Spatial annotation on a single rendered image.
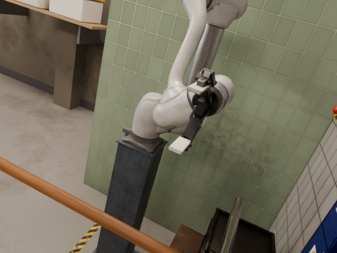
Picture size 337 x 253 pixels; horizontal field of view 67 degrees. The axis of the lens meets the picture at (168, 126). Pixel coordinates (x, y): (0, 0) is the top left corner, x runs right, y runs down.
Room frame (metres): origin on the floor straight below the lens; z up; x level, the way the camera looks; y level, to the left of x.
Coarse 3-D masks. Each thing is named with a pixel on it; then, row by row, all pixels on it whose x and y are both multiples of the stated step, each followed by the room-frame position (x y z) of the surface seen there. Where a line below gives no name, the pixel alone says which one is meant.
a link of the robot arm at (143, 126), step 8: (144, 96) 1.22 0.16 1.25; (152, 96) 1.21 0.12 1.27; (160, 96) 1.23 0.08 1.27; (144, 104) 1.18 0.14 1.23; (152, 104) 1.17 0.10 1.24; (136, 112) 1.19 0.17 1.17; (144, 112) 1.16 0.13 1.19; (152, 112) 1.16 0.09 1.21; (136, 120) 1.18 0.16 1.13; (144, 120) 1.16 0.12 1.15; (152, 120) 1.16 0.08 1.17; (136, 128) 1.17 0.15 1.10; (144, 128) 1.16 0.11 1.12; (152, 128) 1.16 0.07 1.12; (160, 128) 1.18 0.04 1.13; (144, 136) 1.16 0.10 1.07; (152, 136) 1.17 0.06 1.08
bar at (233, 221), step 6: (240, 198) 0.72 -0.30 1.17; (234, 204) 0.68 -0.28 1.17; (240, 204) 0.69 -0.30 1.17; (234, 210) 0.65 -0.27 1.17; (240, 210) 0.66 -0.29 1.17; (234, 216) 0.62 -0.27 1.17; (228, 222) 0.60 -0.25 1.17; (234, 222) 0.59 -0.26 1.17; (228, 228) 0.57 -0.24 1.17; (234, 228) 0.57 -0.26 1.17; (228, 234) 0.54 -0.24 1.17; (234, 234) 0.55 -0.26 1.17; (222, 240) 0.53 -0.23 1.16; (228, 240) 0.52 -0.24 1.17; (222, 246) 0.50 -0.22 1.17; (228, 246) 0.50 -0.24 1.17; (222, 252) 0.48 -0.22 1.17; (228, 252) 0.48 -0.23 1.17
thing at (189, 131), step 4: (192, 112) 0.60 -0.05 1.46; (208, 112) 0.62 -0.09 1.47; (192, 116) 0.60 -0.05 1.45; (204, 116) 0.60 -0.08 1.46; (192, 120) 0.59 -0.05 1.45; (196, 120) 0.59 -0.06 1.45; (200, 120) 0.59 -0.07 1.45; (188, 124) 0.58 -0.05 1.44; (192, 124) 0.58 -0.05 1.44; (196, 124) 0.58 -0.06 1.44; (200, 124) 0.59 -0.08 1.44; (188, 128) 0.57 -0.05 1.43; (192, 128) 0.57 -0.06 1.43; (196, 128) 0.57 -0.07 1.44; (184, 132) 0.56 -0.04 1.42; (188, 132) 0.56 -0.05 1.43; (192, 132) 0.56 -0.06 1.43; (184, 136) 0.55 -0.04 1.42; (188, 136) 0.55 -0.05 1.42; (192, 136) 0.55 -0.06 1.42
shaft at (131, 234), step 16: (0, 160) 0.54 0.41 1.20; (16, 176) 0.51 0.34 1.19; (32, 176) 0.51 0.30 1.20; (48, 192) 0.48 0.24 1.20; (64, 192) 0.49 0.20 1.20; (80, 208) 0.46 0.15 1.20; (96, 208) 0.47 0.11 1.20; (112, 224) 0.44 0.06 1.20; (128, 240) 0.42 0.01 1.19; (144, 240) 0.42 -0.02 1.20
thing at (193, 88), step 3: (192, 84) 0.50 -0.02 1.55; (195, 84) 0.51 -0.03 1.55; (189, 87) 0.48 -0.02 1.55; (192, 87) 0.48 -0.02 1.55; (195, 87) 0.49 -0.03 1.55; (198, 87) 0.49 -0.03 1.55; (201, 87) 0.50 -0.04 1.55; (204, 87) 0.51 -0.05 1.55; (207, 87) 0.52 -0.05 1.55; (189, 90) 0.48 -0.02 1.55; (192, 90) 0.47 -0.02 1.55; (195, 90) 0.47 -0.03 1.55; (198, 90) 0.47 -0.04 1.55; (201, 90) 0.48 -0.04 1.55; (204, 90) 0.49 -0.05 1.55; (198, 93) 0.47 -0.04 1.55; (201, 93) 0.47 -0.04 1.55
